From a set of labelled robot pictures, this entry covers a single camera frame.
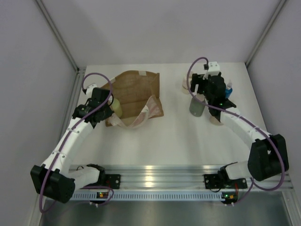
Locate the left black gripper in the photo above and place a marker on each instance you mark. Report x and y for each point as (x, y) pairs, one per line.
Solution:
(109, 112)

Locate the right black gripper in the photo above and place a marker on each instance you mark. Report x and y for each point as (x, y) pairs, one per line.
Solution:
(198, 79)

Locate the dark blue spray bottle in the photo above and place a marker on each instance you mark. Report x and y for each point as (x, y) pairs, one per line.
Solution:
(228, 89)

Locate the yellow-green squeeze bottle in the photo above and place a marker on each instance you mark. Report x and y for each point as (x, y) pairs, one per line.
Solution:
(116, 107)

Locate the grey-green pump bottle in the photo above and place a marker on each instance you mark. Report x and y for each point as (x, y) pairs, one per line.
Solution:
(197, 105)

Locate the white round cap bottle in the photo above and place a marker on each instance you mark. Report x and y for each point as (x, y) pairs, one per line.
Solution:
(186, 85)

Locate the beige pump bottle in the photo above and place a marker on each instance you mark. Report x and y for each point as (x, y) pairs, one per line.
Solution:
(215, 121)

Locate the burlap canvas tote bag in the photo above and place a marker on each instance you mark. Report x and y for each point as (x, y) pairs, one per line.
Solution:
(138, 95)

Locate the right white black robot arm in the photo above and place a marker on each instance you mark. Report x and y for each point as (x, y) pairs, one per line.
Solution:
(267, 153)

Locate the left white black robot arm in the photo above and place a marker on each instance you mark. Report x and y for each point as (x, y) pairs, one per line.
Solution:
(52, 179)

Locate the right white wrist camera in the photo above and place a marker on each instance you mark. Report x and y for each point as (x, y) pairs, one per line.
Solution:
(212, 69)

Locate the aluminium mounting rail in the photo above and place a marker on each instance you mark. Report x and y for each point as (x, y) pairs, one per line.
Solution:
(162, 177)

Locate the left aluminium frame post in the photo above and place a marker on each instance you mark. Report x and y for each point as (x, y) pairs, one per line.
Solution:
(50, 22)

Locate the aluminium frame post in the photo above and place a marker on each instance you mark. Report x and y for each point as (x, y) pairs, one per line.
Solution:
(268, 26)
(50, 22)

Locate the slotted cable duct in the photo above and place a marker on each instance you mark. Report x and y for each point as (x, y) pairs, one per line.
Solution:
(151, 196)

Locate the right aluminium frame post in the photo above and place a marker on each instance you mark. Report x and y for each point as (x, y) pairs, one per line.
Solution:
(268, 26)

